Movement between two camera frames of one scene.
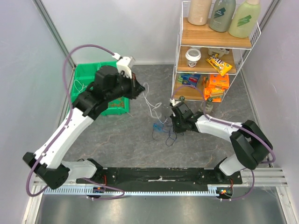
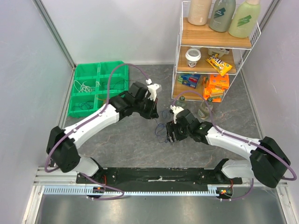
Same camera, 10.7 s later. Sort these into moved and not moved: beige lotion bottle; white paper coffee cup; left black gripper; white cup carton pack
Moved: left black gripper
Not moved: beige lotion bottle; white cup carton pack; white paper coffee cup
